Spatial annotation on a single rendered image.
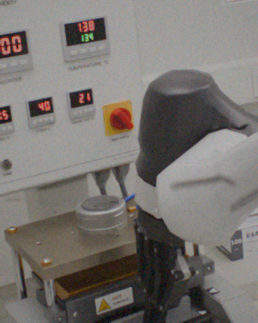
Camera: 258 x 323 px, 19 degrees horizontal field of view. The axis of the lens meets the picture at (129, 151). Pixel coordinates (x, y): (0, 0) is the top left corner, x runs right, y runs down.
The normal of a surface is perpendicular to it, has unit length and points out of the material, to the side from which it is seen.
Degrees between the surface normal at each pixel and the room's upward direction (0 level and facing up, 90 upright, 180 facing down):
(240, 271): 0
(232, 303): 40
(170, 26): 90
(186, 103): 97
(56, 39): 90
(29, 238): 0
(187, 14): 90
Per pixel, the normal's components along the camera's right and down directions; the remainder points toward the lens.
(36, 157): 0.46, 0.22
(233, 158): -0.65, 0.00
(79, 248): -0.11, -0.95
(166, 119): -0.38, 0.39
